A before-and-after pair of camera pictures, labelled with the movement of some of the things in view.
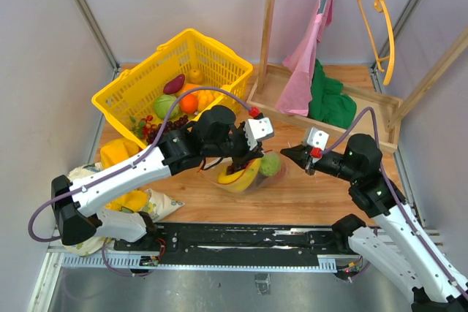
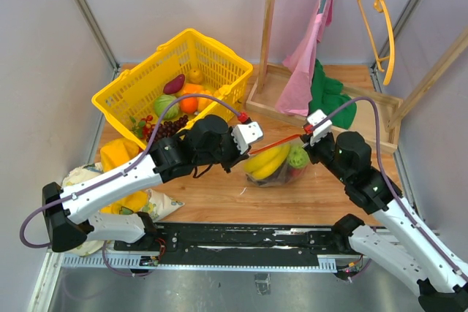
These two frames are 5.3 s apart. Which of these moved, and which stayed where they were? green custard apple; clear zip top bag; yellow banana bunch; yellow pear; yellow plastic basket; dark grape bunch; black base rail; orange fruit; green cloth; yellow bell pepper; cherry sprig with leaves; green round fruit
Moved: yellow banana bunch; clear zip top bag; dark grape bunch; green custard apple
Stayed: yellow bell pepper; black base rail; orange fruit; green round fruit; green cloth; cherry sprig with leaves; yellow pear; yellow plastic basket
